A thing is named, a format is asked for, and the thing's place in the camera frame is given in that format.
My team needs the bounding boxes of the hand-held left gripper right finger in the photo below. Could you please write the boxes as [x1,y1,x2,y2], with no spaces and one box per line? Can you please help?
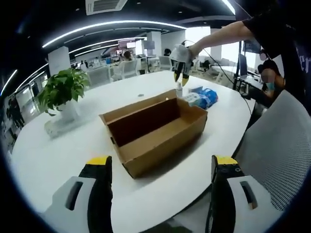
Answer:
[206,155,272,233]

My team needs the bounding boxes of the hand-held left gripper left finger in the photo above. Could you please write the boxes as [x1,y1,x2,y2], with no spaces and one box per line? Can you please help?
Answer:
[42,156,114,233]

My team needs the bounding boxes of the white blue wet wipes pack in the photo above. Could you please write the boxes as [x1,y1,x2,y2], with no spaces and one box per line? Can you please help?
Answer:
[185,91,204,107]

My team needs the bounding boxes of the blue soft tissue pack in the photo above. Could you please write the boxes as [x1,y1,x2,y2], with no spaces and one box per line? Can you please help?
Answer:
[194,86,219,109]

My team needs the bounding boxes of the brown cardboard shoe box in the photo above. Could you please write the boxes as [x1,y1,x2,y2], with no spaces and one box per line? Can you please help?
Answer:
[98,88,208,180]

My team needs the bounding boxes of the white office chair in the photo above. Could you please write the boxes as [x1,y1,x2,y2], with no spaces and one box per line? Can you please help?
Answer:
[120,59,139,78]

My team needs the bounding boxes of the black computer monitor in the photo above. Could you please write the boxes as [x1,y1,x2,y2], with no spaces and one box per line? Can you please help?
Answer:
[238,53,249,79]

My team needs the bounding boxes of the curved ceiling light strip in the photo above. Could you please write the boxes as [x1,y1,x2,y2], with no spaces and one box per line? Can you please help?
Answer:
[42,20,187,48]
[222,0,236,12]

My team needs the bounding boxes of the grey mesh office chair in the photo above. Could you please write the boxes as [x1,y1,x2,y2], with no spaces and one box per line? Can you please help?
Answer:
[232,89,311,212]

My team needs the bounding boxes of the ceiling air conditioner vent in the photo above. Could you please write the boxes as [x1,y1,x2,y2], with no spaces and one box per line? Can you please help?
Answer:
[85,0,128,16]

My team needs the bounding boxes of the person in black shirt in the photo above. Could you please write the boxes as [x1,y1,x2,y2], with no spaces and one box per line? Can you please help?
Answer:
[242,0,311,107]

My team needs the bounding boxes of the green plant in white pot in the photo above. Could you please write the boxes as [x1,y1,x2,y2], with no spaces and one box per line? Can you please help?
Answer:
[36,67,90,124]

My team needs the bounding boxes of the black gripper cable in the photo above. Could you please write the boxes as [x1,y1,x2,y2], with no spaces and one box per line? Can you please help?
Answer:
[182,40,255,117]

